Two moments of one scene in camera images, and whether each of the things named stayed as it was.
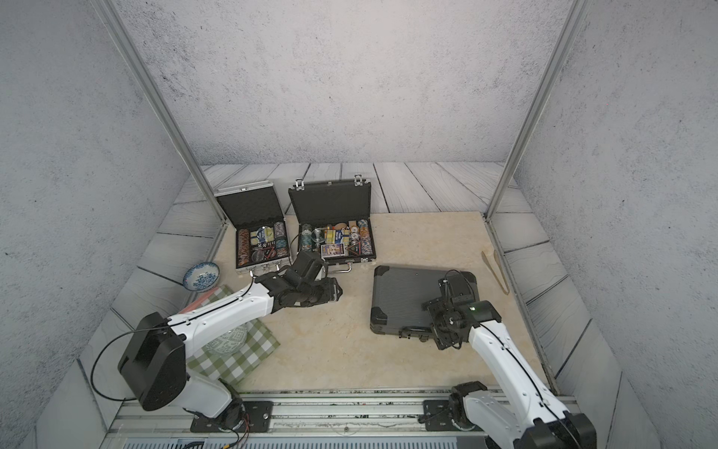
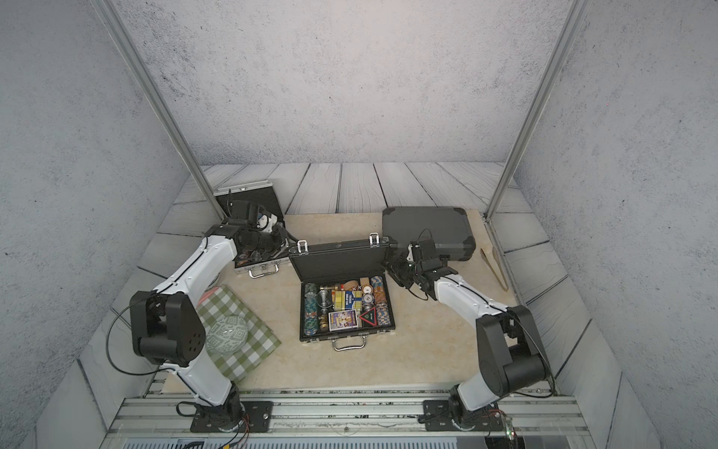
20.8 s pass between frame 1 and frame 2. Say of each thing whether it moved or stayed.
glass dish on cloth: stayed
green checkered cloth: stayed
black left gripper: moved
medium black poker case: moved
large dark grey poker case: moved
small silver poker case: stayed
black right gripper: moved
